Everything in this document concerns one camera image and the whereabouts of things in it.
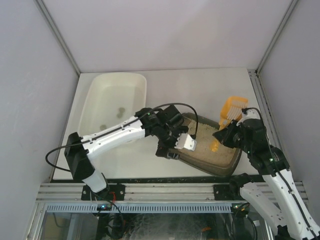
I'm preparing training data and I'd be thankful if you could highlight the grey litter box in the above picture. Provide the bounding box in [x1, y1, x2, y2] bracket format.
[168, 116, 242, 177]

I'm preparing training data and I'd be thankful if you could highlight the yellow litter scoop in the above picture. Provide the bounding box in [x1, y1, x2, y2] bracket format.
[209, 95, 249, 153]

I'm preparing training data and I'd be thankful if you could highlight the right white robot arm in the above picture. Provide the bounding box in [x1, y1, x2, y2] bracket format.
[213, 118, 320, 240]

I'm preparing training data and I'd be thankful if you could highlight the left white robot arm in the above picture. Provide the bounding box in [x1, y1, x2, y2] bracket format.
[64, 104, 197, 193]

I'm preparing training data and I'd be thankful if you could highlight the white plastic tray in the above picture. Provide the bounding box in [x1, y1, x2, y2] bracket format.
[77, 72, 147, 136]

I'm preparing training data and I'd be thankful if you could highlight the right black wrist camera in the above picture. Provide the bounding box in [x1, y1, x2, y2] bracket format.
[238, 107, 261, 123]

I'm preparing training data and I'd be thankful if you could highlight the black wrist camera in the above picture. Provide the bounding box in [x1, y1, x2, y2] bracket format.
[156, 104, 184, 129]
[238, 107, 261, 123]

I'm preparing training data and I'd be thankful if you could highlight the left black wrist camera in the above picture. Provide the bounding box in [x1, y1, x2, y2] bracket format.
[156, 104, 184, 129]

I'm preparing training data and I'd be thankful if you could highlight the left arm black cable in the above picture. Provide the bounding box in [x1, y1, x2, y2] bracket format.
[149, 102, 200, 141]

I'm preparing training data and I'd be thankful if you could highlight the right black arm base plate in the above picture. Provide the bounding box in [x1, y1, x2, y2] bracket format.
[213, 184, 237, 201]

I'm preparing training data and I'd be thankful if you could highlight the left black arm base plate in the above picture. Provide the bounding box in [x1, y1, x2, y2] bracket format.
[81, 183, 126, 202]

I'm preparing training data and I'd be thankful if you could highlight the aluminium front rail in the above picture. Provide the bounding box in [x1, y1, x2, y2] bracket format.
[36, 181, 309, 202]

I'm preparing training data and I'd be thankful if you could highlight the grey slotted cable duct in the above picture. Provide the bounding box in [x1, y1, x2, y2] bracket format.
[46, 202, 232, 214]

